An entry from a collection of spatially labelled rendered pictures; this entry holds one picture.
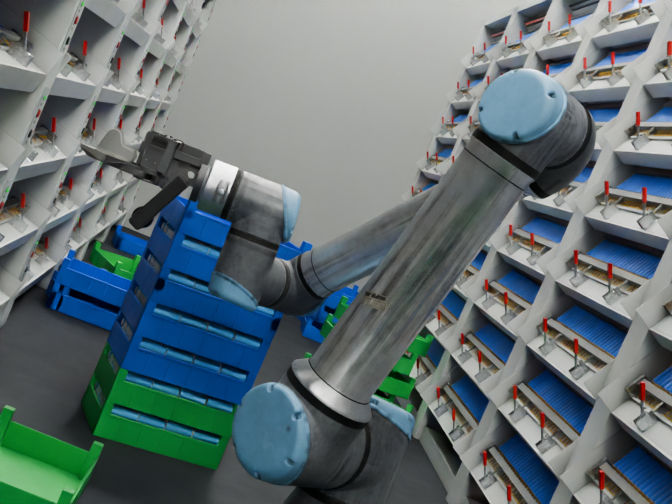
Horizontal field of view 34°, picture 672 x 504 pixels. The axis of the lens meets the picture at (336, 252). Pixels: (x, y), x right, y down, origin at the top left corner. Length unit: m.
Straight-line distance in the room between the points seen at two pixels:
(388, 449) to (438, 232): 0.41
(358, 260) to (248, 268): 0.19
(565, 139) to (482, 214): 0.16
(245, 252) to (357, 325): 0.28
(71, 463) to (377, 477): 0.65
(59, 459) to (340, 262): 0.69
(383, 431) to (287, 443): 0.23
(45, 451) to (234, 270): 0.59
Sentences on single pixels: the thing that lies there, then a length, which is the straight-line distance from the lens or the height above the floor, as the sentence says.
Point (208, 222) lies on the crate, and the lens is 2.38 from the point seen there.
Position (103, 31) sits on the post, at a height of 0.82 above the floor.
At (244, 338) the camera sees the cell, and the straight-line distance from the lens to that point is 2.48.
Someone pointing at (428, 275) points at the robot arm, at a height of 0.65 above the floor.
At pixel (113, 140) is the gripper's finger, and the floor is 0.64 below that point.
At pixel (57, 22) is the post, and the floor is 0.78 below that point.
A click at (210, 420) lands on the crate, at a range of 2.51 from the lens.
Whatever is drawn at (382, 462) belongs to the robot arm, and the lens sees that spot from 1.82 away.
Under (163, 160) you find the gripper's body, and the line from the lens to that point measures 1.85.
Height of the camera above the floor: 0.75
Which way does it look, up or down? 4 degrees down
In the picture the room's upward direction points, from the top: 23 degrees clockwise
